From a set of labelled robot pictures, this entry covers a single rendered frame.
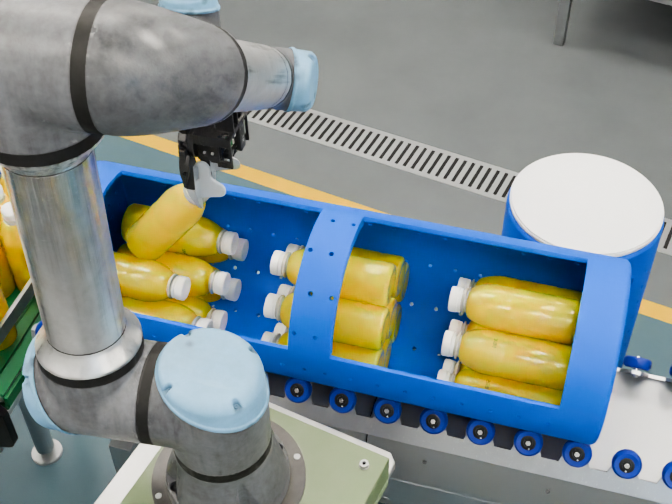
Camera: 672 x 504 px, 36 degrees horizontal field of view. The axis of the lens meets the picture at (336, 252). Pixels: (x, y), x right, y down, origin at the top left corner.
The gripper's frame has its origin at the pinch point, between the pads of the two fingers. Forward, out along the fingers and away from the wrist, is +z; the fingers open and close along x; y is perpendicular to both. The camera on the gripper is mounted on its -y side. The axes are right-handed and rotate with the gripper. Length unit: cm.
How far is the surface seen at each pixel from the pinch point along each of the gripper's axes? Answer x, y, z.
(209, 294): 1.7, -2.3, 26.1
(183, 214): -3.0, -2.1, 2.9
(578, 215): 35, 56, 24
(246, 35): 219, -82, 127
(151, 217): -2.4, -8.0, 5.5
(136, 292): -8.7, -9.6, 16.6
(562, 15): 245, 38, 115
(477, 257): 13.7, 41.0, 17.1
